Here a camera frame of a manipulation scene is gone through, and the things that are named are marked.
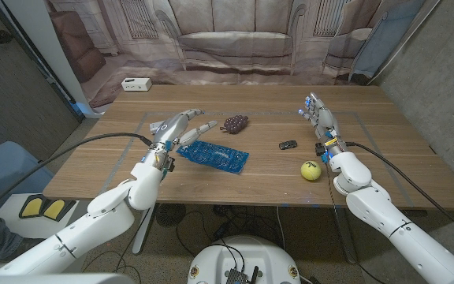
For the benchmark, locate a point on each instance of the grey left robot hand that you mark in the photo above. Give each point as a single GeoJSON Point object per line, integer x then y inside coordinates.
{"type": "Point", "coordinates": [172, 128]}

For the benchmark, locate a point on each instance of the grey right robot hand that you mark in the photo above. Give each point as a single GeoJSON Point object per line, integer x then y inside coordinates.
{"type": "Point", "coordinates": [324, 117]}

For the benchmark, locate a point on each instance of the blue gel pad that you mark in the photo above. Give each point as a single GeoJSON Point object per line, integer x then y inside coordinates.
{"type": "Point", "coordinates": [215, 156]}

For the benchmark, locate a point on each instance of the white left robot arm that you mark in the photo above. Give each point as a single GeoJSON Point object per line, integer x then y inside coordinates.
{"type": "Point", "coordinates": [101, 217]}

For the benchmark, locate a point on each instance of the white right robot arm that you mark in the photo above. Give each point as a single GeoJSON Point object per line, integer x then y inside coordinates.
{"type": "Point", "coordinates": [376, 205]}

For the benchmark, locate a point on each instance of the yellow tennis ball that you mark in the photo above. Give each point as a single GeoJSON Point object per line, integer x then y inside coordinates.
{"type": "Point", "coordinates": [311, 170]}

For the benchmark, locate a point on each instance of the small white grey device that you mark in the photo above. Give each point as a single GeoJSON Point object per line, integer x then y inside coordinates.
{"type": "Point", "coordinates": [155, 127]}

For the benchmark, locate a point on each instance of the small black toy car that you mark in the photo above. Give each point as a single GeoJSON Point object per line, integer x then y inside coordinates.
{"type": "Point", "coordinates": [288, 145]}

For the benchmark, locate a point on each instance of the white power box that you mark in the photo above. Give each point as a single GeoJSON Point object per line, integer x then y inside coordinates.
{"type": "Point", "coordinates": [136, 84]}

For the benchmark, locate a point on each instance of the purple grape bunch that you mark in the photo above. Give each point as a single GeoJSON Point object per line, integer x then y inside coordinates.
{"type": "Point", "coordinates": [235, 124]}

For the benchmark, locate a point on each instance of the round black floor disc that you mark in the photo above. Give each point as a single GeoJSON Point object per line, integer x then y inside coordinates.
{"type": "Point", "coordinates": [170, 215]}

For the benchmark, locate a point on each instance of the white table leg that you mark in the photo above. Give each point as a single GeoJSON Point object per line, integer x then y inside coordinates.
{"type": "Point", "coordinates": [142, 232]}

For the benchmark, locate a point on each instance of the printed sofa room backdrop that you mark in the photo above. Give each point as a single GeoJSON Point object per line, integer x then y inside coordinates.
{"type": "Point", "coordinates": [235, 39]}

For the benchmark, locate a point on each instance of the grey table leg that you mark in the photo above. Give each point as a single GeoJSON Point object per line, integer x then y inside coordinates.
{"type": "Point", "coordinates": [345, 236]}

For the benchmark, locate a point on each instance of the white robot torso base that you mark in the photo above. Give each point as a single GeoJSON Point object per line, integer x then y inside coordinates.
{"type": "Point", "coordinates": [219, 260]}

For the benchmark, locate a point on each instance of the white pillar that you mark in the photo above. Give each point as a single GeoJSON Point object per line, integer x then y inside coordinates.
{"type": "Point", "coordinates": [49, 51]}

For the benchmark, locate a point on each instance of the yellow black foot pedal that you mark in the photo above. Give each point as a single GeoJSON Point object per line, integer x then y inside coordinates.
{"type": "Point", "coordinates": [43, 207]}

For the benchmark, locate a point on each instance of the blue padded seat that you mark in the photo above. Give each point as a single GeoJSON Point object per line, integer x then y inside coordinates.
{"type": "Point", "coordinates": [6, 173]}

